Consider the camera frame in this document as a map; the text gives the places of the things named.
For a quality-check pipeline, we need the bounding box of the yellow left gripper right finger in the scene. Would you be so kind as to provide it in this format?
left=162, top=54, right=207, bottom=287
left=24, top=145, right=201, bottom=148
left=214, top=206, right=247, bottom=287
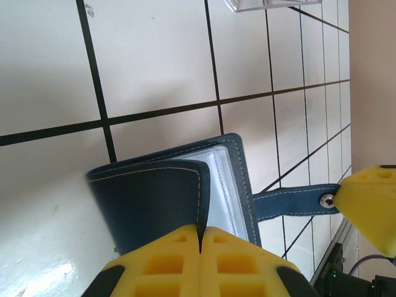
left=200, top=226, right=321, bottom=297

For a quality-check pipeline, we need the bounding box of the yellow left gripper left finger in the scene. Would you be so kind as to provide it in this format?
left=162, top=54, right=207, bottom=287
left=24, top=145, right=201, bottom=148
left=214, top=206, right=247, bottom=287
left=83, top=225, right=202, bottom=297

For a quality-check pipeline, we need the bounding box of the aluminium mounting rail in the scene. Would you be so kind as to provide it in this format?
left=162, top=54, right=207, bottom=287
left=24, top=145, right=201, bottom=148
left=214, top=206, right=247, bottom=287
left=309, top=216, right=355, bottom=287

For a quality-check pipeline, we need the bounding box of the clear plastic card box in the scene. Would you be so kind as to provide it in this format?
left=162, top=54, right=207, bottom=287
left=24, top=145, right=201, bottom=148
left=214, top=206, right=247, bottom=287
left=223, top=0, right=323, bottom=14

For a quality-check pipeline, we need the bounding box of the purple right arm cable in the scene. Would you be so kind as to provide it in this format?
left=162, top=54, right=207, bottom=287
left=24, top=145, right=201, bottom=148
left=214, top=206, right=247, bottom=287
left=348, top=253, right=389, bottom=278

